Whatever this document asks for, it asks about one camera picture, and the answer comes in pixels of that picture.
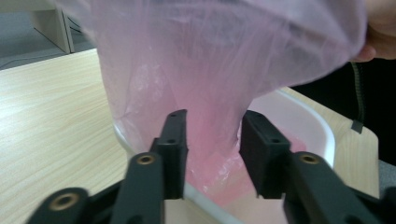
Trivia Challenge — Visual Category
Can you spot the pink plastic bag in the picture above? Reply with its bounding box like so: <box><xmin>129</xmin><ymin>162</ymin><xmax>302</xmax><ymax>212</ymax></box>
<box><xmin>52</xmin><ymin>0</ymin><xmax>369</xmax><ymax>209</ymax></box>

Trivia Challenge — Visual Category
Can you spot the white plastic bin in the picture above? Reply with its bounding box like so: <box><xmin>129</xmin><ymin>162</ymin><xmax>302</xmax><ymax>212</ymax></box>
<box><xmin>112</xmin><ymin>88</ymin><xmax>337</xmax><ymax>224</ymax></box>

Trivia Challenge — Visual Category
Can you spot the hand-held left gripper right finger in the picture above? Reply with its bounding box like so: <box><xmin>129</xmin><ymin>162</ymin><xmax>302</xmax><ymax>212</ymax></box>
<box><xmin>238</xmin><ymin>109</ymin><xmax>292</xmax><ymax>200</ymax></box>

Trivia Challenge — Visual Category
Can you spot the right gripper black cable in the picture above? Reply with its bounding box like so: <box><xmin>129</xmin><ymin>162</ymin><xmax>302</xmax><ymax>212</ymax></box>
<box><xmin>350</xmin><ymin>61</ymin><xmax>366</xmax><ymax>135</ymax></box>

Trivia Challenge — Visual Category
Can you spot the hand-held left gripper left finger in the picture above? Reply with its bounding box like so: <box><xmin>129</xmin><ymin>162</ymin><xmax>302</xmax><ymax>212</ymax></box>
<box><xmin>150</xmin><ymin>108</ymin><xmax>190</xmax><ymax>201</ymax></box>

